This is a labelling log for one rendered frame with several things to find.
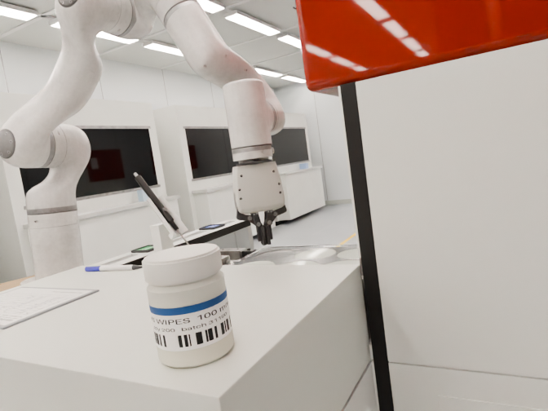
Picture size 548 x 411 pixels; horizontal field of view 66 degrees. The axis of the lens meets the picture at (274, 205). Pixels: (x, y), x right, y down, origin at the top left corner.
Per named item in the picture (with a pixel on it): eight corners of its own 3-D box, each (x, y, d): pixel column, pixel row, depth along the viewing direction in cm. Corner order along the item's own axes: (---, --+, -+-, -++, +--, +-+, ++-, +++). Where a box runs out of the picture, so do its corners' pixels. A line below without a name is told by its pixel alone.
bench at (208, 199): (280, 230, 692) (262, 107, 671) (215, 259, 536) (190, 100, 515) (227, 232, 745) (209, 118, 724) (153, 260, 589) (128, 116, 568)
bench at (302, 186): (329, 208, 883) (315, 112, 862) (290, 225, 727) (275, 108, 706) (283, 211, 935) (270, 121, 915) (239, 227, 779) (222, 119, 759)
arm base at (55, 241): (8, 285, 112) (-2, 217, 111) (77, 269, 127) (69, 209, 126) (41, 293, 101) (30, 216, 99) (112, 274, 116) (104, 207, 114)
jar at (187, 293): (249, 338, 41) (234, 241, 40) (204, 374, 35) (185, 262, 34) (192, 332, 44) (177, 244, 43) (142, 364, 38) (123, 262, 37)
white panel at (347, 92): (449, 236, 132) (437, 107, 128) (387, 362, 61) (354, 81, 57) (439, 236, 133) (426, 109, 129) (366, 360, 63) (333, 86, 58)
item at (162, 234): (195, 267, 74) (183, 192, 73) (180, 273, 71) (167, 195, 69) (169, 267, 77) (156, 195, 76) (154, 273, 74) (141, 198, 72)
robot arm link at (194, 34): (204, 41, 102) (270, 143, 97) (156, 28, 88) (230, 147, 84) (227, 13, 97) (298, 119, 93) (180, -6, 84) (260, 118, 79)
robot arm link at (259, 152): (269, 145, 92) (271, 159, 92) (229, 151, 90) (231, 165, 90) (278, 142, 83) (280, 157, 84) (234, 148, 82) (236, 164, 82)
